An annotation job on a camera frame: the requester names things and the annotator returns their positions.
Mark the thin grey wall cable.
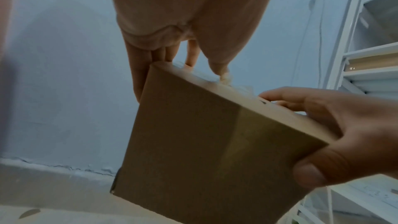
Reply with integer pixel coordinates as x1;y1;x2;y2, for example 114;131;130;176
290;0;332;91

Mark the person's right hand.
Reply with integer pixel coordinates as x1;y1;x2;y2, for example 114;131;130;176
258;86;398;189

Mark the taped brown cardboard box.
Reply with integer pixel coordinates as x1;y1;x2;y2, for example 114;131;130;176
109;61;340;224

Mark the white metal rack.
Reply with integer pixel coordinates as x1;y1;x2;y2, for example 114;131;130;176
290;0;398;224

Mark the person's left hand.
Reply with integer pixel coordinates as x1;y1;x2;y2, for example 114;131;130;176
107;0;282;103

